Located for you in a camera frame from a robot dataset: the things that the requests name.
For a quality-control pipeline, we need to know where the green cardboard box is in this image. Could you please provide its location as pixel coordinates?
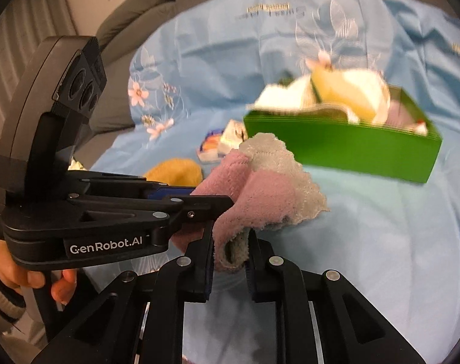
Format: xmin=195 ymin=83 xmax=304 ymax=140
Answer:
xmin=243 ymin=79 xmax=443 ymax=184

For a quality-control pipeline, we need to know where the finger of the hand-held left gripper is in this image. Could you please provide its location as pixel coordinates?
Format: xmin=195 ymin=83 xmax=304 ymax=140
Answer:
xmin=69 ymin=193 xmax=234 ymax=249
xmin=86 ymin=170 xmax=200 ymax=200

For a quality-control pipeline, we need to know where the blue floral bedsheet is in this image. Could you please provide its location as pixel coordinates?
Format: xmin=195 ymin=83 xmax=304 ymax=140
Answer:
xmin=80 ymin=0 xmax=460 ymax=364

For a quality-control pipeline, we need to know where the cream fluffy plush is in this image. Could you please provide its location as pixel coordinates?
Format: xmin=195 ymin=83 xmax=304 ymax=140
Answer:
xmin=309 ymin=64 xmax=391 ymax=125

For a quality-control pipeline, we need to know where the grey sofa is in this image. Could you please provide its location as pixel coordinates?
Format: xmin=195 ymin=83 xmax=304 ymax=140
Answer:
xmin=88 ymin=0 xmax=261 ymax=137

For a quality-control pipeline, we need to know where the beige curtain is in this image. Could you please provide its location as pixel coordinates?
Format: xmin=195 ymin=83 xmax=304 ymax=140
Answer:
xmin=0 ymin=0 xmax=79 ymax=122

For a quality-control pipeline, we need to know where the person's left forearm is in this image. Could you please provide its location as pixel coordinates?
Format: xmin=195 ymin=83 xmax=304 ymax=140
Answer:
xmin=0 ymin=258 xmax=29 ymax=334

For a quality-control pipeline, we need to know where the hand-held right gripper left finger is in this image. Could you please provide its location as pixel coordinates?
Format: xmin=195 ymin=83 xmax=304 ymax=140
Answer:
xmin=31 ymin=222 xmax=215 ymax=364

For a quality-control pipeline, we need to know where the yellow plush toy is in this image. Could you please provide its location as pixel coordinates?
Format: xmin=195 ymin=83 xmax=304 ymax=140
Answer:
xmin=143 ymin=158 xmax=204 ymax=194

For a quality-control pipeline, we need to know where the person's left hand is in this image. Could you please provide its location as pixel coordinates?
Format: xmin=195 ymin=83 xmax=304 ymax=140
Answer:
xmin=0 ymin=241 xmax=79 ymax=304

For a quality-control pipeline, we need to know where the pink and grey fluffy cloth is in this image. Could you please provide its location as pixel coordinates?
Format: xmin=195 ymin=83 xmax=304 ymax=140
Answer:
xmin=190 ymin=133 xmax=329 ymax=274

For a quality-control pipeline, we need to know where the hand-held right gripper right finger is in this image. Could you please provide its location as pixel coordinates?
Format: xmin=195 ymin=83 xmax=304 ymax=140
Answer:
xmin=247 ymin=229 xmax=425 ymax=364

